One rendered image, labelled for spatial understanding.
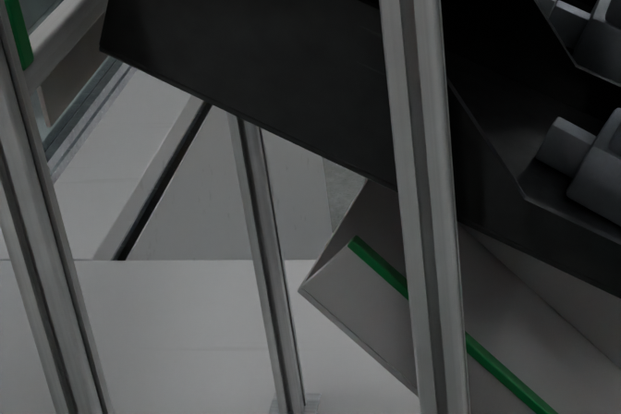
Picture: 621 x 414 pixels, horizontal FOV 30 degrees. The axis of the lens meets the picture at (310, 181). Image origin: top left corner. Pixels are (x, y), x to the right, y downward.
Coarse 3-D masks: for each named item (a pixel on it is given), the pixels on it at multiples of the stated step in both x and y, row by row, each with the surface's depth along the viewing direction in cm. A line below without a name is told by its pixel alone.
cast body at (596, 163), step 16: (560, 128) 51; (576, 128) 52; (608, 128) 50; (544, 144) 52; (560, 144) 52; (576, 144) 51; (592, 144) 49; (608, 144) 49; (544, 160) 52; (560, 160) 52; (576, 160) 52; (592, 160) 49; (608, 160) 49; (576, 176) 50; (592, 176) 50; (608, 176) 49; (576, 192) 50; (592, 192) 50; (608, 192) 50; (592, 208) 50; (608, 208) 50
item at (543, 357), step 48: (384, 192) 61; (336, 240) 57; (384, 240) 59; (480, 240) 64; (336, 288) 52; (384, 288) 51; (480, 288) 61; (528, 288) 64; (576, 288) 63; (384, 336) 53; (480, 336) 59; (528, 336) 61; (576, 336) 64; (480, 384) 52; (528, 384) 59; (576, 384) 61
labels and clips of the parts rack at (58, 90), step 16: (16, 0) 47; (16, 16) 47; (16, 32) 47; (96, 32) 58; (80, 48) 56; (96, 48) 58; (64, 64) 54; (80, 64) 56; (96, 64) 58; (48, 80) 53; (64, 80) 54; (80, 80) 56; (48, 96) 53; (64, 96) 54; (48, 112) 53
